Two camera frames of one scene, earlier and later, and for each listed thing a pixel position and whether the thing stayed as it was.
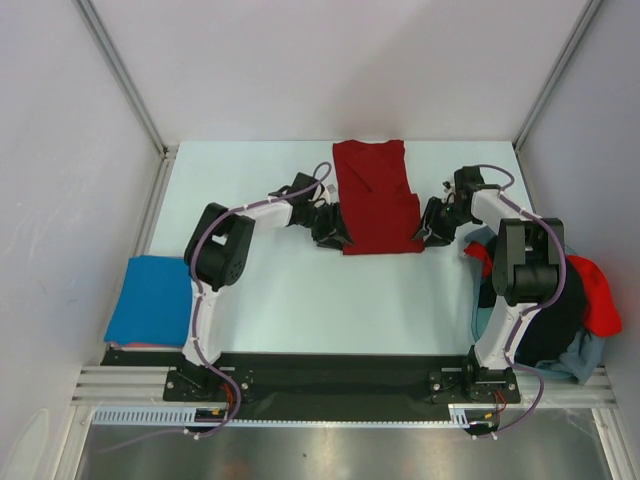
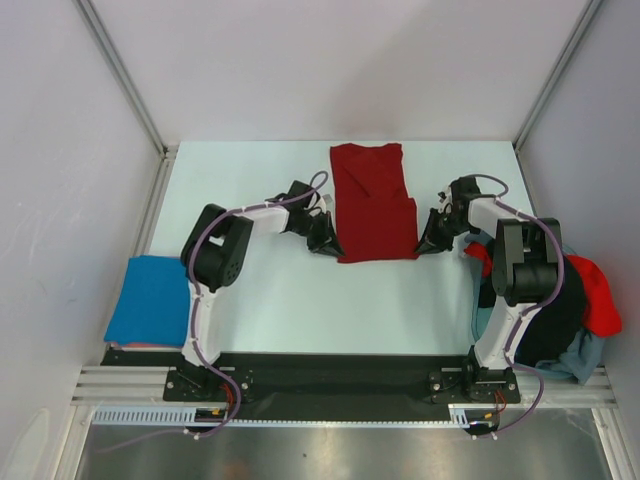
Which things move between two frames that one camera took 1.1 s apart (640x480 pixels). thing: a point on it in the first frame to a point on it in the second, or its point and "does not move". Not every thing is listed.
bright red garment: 601,315 does not move
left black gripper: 336,225 to 326,237
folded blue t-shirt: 154,306 does not move
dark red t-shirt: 380,213 does not move
